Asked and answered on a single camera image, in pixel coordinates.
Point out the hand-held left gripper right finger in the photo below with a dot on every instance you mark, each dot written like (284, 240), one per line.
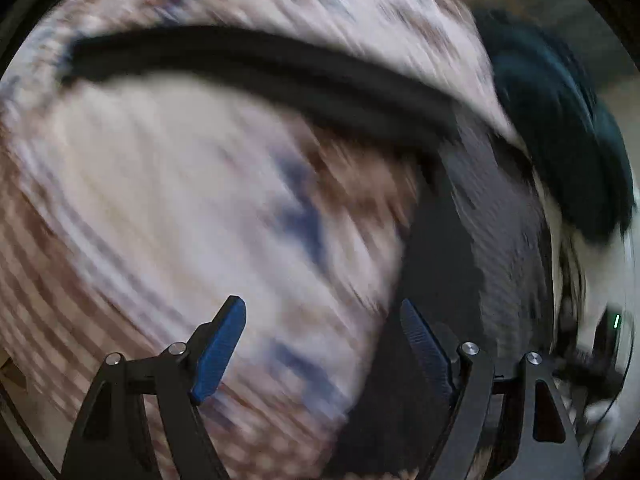
(424, 346)

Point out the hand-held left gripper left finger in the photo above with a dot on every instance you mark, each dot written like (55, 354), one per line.
(220, 351)

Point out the black garment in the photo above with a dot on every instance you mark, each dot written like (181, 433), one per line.
(450, 260)

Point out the floral printed blanket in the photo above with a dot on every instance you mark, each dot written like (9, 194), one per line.
(150, 185)

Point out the black device with green light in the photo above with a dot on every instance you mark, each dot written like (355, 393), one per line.
(611, 345)

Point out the teal velvet pillow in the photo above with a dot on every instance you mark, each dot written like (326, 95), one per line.
(560, 125)

